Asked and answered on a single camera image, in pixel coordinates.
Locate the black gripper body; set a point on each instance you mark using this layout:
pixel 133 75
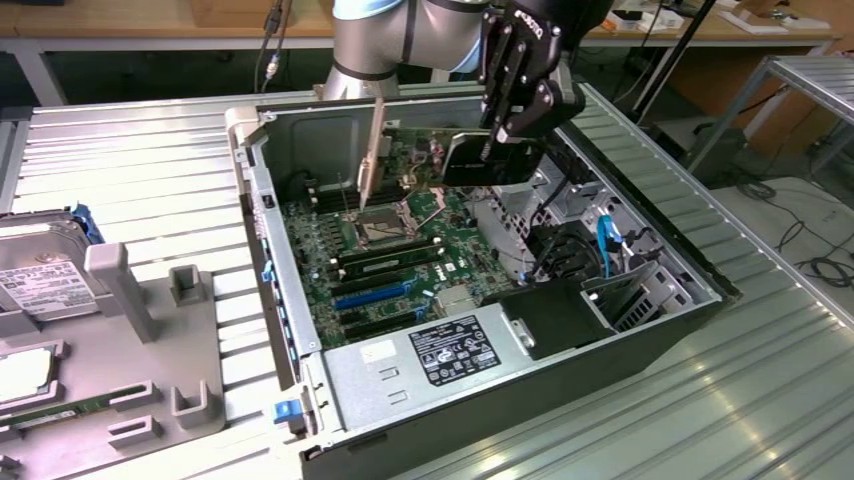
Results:
pixel 540 45

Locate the green graphics card black cooler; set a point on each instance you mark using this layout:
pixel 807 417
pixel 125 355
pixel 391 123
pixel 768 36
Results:
pixel 467 165

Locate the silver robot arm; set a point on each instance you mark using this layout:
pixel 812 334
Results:
pixel 373 35

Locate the small white black box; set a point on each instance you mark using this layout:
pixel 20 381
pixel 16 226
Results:
pixel 656 21

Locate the thin black pole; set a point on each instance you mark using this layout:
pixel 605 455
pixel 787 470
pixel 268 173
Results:
pixel 673 55

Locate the metal socket cover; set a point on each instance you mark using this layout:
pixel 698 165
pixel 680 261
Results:
pixel 443 197

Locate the grey metal disk bay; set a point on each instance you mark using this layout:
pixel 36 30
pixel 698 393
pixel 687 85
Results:
pixel 520 220

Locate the black box on floor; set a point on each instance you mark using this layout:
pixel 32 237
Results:
pixel 707 150

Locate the green motherboard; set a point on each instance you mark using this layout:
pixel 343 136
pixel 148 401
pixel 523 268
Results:
pixel 467 260

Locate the CPU socket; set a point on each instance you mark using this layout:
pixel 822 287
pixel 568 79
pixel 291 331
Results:
pixel 380 227

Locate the flat white box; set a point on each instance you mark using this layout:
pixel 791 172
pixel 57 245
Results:
pixel 754 20

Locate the silver chipset heatsink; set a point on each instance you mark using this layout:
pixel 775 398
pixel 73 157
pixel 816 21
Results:
pixel 456 297

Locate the slanted perforated disk bay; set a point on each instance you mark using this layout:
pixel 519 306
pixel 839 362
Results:
pixel 640 300

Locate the black plastic shroud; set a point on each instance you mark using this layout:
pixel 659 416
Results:
pixel 547 320

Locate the long black expansion slot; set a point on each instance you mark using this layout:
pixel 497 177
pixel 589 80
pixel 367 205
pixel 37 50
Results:
pixel 383 330
pixel 379 315
pixel 368 284

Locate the blue expansion slot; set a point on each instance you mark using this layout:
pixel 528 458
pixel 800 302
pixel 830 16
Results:
pixel 373 296

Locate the long wooden desk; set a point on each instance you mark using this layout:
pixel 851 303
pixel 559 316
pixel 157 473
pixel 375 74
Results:
pixel 166 31

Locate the silver power supply unit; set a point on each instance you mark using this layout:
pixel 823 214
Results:
pixel 373 380

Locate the open black PC case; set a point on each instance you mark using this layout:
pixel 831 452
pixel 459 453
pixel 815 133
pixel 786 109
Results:
pixel 533 425

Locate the blue case latch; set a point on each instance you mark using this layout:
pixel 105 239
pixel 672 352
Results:
pixel 284 412

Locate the grey plastic parts rack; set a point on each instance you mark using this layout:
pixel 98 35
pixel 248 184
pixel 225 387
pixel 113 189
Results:
pixel 180 350

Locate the hard disk blue carrier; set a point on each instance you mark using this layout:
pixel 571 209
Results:
pixel 40 270

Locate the silver CPU chip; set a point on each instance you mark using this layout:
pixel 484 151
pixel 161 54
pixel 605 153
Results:
pixel 22 375

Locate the metal frame table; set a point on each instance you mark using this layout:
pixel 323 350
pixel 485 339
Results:
pixel 800 65

